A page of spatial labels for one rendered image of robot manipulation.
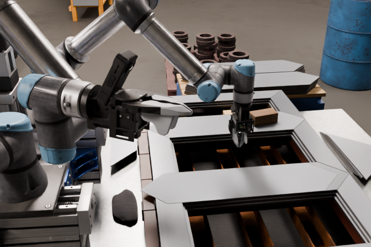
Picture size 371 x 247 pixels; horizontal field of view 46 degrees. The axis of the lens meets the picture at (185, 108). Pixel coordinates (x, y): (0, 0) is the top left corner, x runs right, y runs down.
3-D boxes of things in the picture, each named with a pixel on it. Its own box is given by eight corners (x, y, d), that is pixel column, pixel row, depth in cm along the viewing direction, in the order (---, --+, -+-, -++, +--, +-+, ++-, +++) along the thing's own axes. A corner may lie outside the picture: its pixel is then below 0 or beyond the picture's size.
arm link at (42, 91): (42, 102, 96) (36, 65, 92) (84, 109, 93) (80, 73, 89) (17, 117, 90) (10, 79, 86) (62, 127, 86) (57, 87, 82)
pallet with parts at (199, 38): (238, 57, 528) (240, 19, 507) (256, 103, 413) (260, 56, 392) (164, 58, 525) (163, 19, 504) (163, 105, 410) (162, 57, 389)
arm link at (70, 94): (81, 75, 90) (57, 85, 82) (101, 79, 88) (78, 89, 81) (83, 109, 92) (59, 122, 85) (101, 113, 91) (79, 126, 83)
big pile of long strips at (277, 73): (300, 67, 280) (301, 58, 277) (326, 93, 244) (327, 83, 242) (176, 73, 270) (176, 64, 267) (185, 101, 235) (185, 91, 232)
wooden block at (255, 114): (271, 116, 207) (272, 107, 205) (277, 122, 202) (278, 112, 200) (248, 121, 203) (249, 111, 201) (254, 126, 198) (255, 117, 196)
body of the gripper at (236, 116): (234, 135, 164) (236, 107, 158) (229, 124, 171) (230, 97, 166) (254, 134, 165) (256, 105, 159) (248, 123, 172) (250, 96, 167)
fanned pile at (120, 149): (135, 129, 230) (134, 122, 228) (138, 171, 195) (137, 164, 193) (111, 130, 229) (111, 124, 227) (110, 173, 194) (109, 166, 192)
